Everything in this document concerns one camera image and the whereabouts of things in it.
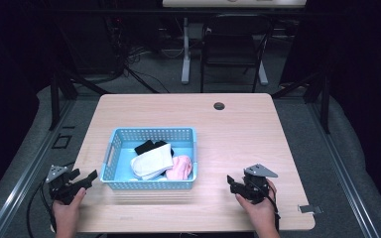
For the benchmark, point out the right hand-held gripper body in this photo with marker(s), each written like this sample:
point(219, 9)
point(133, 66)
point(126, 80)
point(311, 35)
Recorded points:
point(255, 185)

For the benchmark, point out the black sock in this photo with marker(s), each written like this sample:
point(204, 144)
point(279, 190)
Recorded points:
point(147, 146)

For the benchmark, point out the blue perforated plastic basket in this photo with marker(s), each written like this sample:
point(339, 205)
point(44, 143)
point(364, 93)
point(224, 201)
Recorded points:
point(120, 158)

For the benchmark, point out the black folding chair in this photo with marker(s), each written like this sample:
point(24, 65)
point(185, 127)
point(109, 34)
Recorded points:
point(231, 49)

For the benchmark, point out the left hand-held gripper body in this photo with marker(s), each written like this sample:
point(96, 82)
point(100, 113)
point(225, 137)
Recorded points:
point(62, 189)

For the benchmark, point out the person's left hand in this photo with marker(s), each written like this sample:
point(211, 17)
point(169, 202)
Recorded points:
point(66, 211)

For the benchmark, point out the white sock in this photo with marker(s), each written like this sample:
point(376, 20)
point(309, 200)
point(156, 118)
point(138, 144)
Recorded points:
point(152, 162)

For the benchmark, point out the pink sock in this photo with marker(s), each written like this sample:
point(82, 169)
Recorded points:
point(180, 168)

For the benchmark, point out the white background desk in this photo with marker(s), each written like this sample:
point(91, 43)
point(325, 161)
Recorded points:
point(234, 3)

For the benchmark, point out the person's right hand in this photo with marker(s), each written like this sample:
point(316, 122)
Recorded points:
point(260, 211)

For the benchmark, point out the black metal stand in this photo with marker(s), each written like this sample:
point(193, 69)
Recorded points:
point(55, 99)
point(324, 99)

